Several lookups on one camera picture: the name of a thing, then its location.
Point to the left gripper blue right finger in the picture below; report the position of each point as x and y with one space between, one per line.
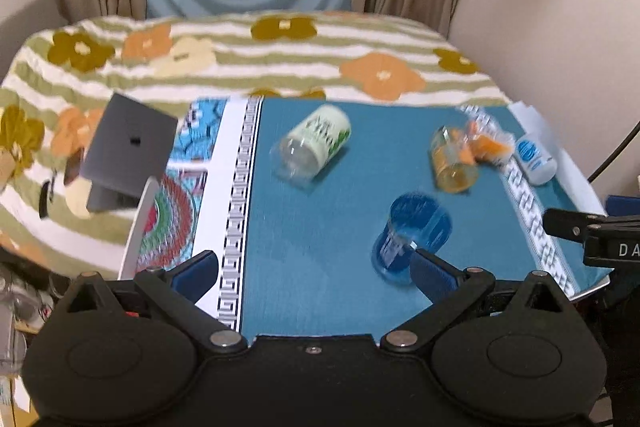
454 293

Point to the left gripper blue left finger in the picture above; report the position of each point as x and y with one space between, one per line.
175 292

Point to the white cup blue label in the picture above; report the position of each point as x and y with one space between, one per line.
535 160

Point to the clear cup orange label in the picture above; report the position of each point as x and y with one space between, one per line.
454 166

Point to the orange jelly cup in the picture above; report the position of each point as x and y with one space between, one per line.
489 142

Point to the colourful mandala mat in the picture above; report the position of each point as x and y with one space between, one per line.
166 219

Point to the grey laptop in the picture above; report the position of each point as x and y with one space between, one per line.
131 145

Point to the teal patterned cloth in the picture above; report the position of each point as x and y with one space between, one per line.
298 260

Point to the floral striped blanket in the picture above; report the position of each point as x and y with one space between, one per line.
60 79

